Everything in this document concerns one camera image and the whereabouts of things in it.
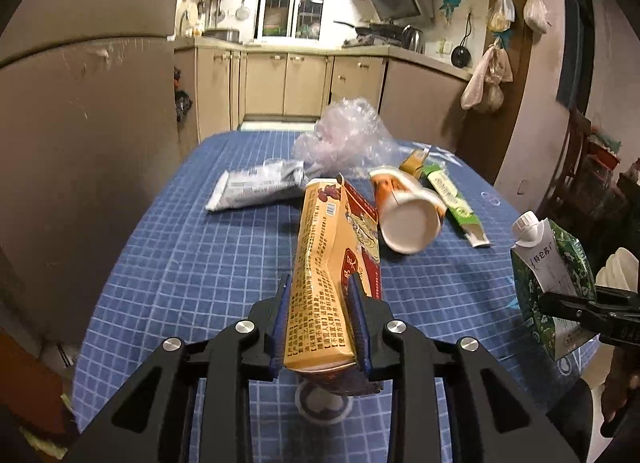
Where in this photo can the small yellow box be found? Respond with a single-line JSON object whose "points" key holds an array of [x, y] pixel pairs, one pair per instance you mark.
{"points": [[414, 162]]}

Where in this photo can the small black hanging pan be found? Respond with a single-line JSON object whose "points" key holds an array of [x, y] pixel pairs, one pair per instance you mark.
{"points": [[461, 54]]}

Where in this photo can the white wall socket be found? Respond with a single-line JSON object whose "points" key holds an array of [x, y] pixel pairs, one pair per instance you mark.
{"points": [[521, 186]]}

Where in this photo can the grey refrigerator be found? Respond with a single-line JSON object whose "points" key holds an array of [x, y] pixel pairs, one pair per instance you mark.
{"points": [[85, 143]]}

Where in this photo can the person's right hand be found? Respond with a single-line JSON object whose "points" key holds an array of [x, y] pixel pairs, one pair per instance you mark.
{"points": [[622, 388]]}

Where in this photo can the green toothpaste box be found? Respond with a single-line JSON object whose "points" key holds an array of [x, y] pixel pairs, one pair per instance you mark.
{"points": [[455, 203]]}

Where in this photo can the clear plastic bag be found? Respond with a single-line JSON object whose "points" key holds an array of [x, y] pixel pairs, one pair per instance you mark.
{"points": [[345, 138]]}

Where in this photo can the blue checked tablecloth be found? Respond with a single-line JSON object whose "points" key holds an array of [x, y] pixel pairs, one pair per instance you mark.
{"points": [[210, 268]]}

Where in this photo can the steel kettle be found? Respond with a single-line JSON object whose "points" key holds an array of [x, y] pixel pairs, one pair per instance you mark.
{"points": [[413, 39]]}

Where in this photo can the blue framed window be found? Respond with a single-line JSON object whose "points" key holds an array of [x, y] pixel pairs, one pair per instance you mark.
{"points": [[575, 33]]}

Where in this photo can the dark wooden chair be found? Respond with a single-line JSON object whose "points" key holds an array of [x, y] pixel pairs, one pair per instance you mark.
{"points": [[575, 168]]}

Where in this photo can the white plastic bucket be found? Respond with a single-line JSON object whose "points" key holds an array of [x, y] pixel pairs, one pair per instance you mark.
{"points": [[619, 268]]}

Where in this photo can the black frying pan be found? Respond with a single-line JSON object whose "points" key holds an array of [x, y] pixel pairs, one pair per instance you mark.
{"points": [[375, 30]]}

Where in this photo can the white hanging plastic bag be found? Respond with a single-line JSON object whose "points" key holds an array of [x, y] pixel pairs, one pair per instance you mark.
{"points": [[535, 13]]}

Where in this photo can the silver foil bag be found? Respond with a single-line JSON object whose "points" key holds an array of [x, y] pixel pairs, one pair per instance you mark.
{"points": [[255, 185]]}

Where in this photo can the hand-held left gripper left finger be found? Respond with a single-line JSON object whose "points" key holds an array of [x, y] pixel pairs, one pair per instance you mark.
{"points": [[280, 338]]}

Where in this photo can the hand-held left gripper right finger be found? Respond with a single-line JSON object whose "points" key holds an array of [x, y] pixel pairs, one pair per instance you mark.
{"points": [[361, 338]]}

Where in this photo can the green white milk carton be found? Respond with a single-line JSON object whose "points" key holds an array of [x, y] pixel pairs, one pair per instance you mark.
{"points": [[550, 263]]}

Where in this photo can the yellowish hanging plastic bag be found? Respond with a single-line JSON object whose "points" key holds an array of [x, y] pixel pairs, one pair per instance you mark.
{"points": [[501, 15]]}

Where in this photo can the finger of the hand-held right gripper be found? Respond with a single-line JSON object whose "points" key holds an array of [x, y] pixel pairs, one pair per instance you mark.
{"points": [[570, 307]]}

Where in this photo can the beige kitchen base cabinets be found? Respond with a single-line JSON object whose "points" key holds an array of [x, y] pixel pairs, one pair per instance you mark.
{"points": [[300, 78]]}

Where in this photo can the orange white paper cup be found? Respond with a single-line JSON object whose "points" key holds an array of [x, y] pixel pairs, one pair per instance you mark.
{"points": [[407, 213]]}

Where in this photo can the brown wooden door frame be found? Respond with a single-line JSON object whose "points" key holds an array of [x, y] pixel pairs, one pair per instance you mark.
{"points": [[510, 133]]}

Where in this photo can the yellow brown carton box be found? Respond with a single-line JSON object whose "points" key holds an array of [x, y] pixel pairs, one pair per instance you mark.
{"points": [[320, 268]]}

